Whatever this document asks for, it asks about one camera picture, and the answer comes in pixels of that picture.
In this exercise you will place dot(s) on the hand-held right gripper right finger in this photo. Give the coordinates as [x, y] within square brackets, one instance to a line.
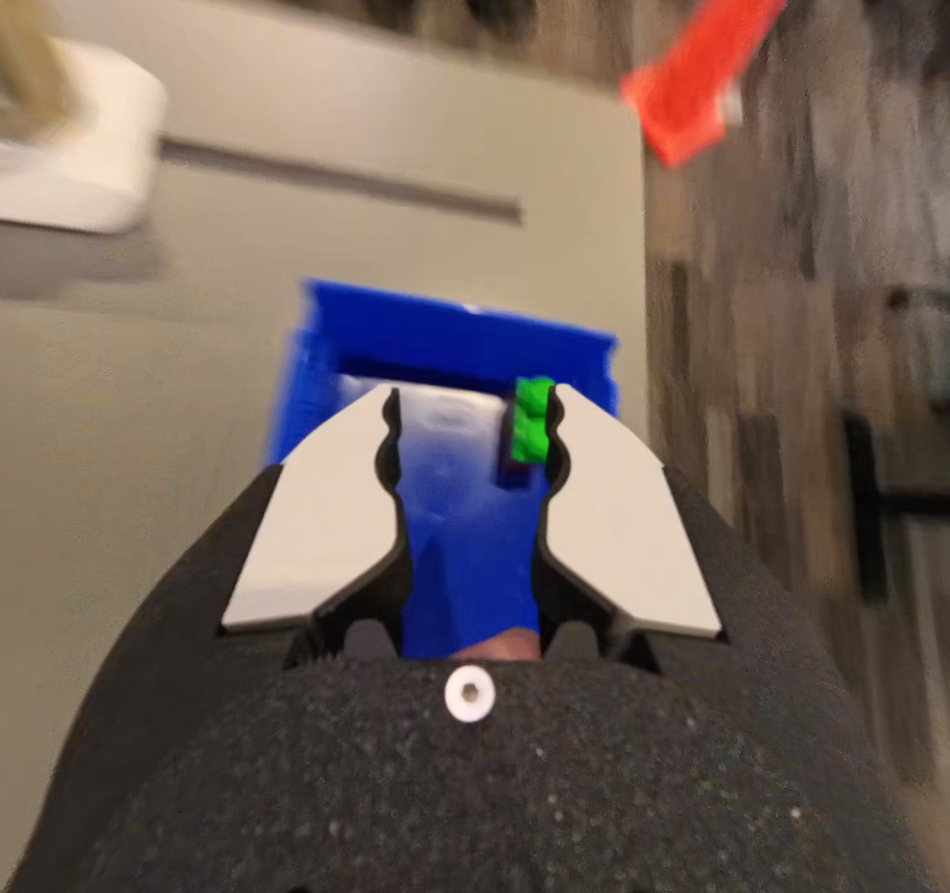
[623, 529]

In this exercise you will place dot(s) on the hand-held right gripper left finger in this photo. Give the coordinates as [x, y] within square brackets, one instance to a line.
[319, 522]

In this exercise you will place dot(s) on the green two-stud toy block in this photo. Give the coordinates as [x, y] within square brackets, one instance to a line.
[528, 418]

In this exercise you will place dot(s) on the blue plastic bin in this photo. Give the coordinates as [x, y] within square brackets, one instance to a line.
[460, 329]

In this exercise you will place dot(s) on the black metal frame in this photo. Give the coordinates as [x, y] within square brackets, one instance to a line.
[865, 507]

